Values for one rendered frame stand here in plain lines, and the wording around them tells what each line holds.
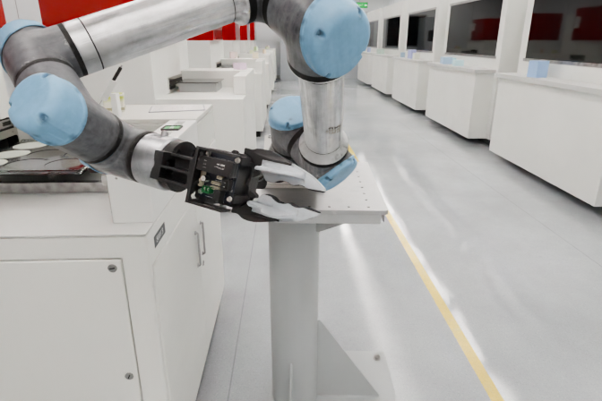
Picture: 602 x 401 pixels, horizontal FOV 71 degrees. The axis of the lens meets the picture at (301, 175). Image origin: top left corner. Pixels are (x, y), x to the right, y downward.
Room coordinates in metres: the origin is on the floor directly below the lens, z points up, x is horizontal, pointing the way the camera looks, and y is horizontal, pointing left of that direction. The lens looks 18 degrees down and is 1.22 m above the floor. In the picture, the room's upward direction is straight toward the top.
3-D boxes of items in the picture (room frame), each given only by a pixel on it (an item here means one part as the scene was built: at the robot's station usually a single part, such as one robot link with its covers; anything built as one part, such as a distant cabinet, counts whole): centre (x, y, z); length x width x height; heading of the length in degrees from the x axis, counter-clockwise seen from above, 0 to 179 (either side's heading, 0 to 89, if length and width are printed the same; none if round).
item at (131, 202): (1.16, 0.40, 0.89); 0.55 x 0.09 x 0.14; 2
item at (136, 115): (1.61, 0.68, 0.89); 0.62 x 0.35 x 0.14; 92
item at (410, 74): (8.03, -2.44, 1.00); 1.80 x 1.08 x 2.00; 2
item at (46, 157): (1.22, 0.76, 0.90); 0.34 x 0.34 x 0.01; 2
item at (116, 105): (1.47, 0.66, 1.03); 0.06 x 0.04 x 0.13; 92
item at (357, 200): (1.19, 0.00, 0.75); 0.45 x 0.44 x 0.13; 88
